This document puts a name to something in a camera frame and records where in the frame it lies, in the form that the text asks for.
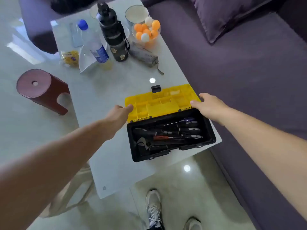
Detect purple armchair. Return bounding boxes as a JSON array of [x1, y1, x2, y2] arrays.
[[17, 0, 120, 54]]

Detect black bundle on armchair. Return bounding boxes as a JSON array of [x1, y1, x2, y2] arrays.
[[50, 0, 99, 14]]

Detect black-handled tool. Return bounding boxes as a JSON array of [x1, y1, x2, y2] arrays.
[[176, 121, 199, 129], [133, 128, 158, 137]]

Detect small clear glass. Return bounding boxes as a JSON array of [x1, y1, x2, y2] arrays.
[[89, 4, 99, 20]]

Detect person's right forearm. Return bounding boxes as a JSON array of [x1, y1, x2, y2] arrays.
[[219, 110, 307, 221]]

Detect yellow snack packet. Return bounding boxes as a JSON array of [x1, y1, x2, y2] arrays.
[[61, 50, 80, 68]]

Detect purple cushion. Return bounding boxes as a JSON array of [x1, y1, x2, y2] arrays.
[[189, 0, 280, 45]]

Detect pile of ping pong balls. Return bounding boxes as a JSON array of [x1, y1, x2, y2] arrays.
[[134, 16, 161, 43]]

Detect person's left hand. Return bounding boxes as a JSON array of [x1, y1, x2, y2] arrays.
[[102, 104, 134, 141]]

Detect clear glass bowl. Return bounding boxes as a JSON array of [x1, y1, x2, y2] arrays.
[[131, 20, 162, 46]]

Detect person's right white sneaker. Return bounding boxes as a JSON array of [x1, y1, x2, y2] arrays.
[[183, 216, 202, 230]]

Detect dark red plastic stool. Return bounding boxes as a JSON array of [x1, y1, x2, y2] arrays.
[[16, 68, 71, 116]]

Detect clear water bottle blue cap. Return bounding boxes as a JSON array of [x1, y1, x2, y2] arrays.
[[77, 19, 109, 64]]

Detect grey adjustable wrench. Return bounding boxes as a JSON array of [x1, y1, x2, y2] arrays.
[[136, 137, 168, 151]]

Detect glass cup with white inside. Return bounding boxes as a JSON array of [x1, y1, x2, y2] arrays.
[[124, 5, 149, 27]]

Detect person's right hand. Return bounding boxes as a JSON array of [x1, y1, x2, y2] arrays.
[[190, 93, 230, 124]]

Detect red-handled screwdriver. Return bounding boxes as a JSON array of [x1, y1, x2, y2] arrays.
[[153, 135, 183, 141]]

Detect blue-handled screwdriver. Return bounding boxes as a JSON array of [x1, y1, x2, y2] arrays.
[[163, 117, 196, 126]]

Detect purple sofa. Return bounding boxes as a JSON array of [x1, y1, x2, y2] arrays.
[[140, 0, 307, 230]]

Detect person's left white sneaker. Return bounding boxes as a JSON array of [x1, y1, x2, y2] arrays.
[[145, 189, 165, 230]]

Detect black insulated flask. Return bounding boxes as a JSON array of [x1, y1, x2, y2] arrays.
[[96, 2, 130, 62]]

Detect person's left forearm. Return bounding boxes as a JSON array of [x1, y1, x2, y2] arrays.
[[0, 118, 109, 230]]

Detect grey pencil pouch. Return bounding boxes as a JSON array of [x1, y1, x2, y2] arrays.
[[128, 42, 165, 76]]

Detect white angular plate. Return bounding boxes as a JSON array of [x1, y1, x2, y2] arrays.
[[78, 42, 109, 74]]

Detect black toolbox with yellow lid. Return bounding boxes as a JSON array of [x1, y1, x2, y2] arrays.
[[124, 84, 217, 163]]

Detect person's white sneaker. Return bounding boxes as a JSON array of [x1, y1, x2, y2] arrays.
[[145, 189, 165, 230], [183, 216, 202, 230]]

